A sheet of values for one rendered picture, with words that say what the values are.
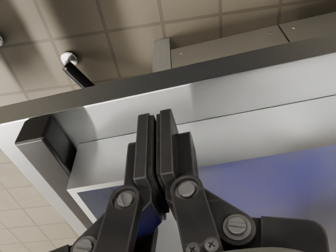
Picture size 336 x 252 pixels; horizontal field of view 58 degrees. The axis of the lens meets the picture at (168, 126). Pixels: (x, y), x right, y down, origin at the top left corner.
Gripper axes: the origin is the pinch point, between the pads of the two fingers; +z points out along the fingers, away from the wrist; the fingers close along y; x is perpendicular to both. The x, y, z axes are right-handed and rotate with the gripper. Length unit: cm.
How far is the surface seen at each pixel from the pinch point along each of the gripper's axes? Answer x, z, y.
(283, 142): -1.9, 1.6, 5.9
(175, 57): -39, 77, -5
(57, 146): -0.4, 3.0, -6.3
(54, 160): -1.0, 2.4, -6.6
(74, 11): -22, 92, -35
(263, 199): -11.1, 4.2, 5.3
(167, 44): -39, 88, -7
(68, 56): -37, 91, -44
